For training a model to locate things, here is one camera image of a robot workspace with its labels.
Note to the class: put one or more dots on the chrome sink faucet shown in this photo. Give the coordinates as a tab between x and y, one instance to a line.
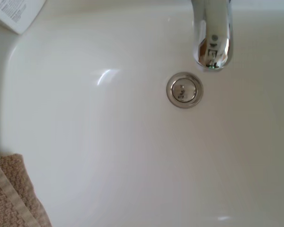
210	26

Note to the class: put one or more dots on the chrome sink drain stopper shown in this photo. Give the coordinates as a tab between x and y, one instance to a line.
184	91

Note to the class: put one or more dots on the white vanity top with sink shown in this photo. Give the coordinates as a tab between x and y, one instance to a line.
109	123

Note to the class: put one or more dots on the beige terry towel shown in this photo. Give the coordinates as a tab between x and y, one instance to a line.
10	191

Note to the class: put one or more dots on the white printed cardboard box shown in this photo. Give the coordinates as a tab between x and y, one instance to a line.
14	13

